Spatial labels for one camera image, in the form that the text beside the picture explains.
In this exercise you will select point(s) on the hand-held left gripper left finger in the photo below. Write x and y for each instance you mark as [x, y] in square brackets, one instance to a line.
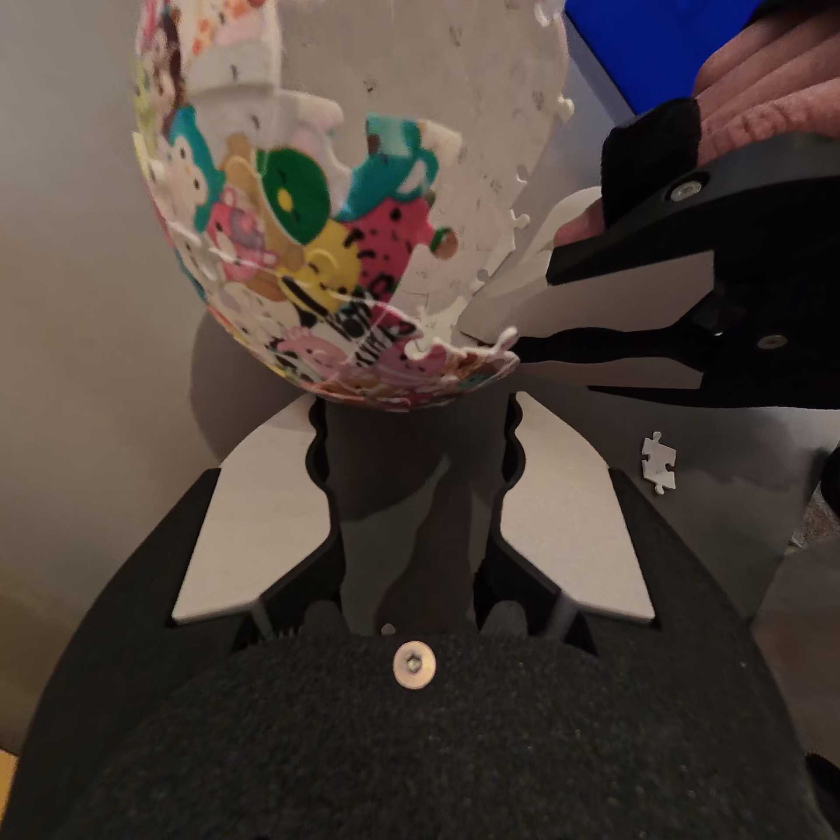
[250, 538]

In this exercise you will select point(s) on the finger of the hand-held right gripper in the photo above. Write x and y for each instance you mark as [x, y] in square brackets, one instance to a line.
[617, 299]
[630, 370]

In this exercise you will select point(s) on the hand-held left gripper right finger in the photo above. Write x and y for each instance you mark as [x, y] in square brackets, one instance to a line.
[578, 538]

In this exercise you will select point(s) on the white puzzle piece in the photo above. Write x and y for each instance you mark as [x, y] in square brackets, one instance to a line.
[659, 462]

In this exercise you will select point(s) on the colourful puzzle ball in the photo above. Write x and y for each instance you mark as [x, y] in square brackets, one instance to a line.
[341, 197]

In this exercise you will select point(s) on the person's right hand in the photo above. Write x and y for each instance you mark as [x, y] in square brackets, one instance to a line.
[775, 92]

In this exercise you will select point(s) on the blue plastic bin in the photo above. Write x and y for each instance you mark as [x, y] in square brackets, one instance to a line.
[656, 46]

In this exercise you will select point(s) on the beige hoodie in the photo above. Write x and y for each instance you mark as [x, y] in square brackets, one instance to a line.
[807, 630]

